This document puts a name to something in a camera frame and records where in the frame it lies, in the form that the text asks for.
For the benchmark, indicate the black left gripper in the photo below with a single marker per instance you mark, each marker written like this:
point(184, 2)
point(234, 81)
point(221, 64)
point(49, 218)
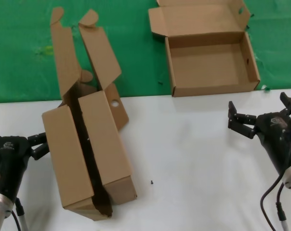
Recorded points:
point(8, 156)

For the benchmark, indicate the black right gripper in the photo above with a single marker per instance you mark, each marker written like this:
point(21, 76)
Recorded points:
point(275, 134)

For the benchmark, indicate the small cardboard box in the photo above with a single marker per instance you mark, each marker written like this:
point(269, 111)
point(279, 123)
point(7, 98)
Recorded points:
point(208, 65)

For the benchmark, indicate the large brown cardboard box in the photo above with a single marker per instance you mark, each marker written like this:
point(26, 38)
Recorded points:
point(63, 156)

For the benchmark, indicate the green cloth scrap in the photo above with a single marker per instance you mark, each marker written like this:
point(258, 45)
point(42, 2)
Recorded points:
point(266, 89)

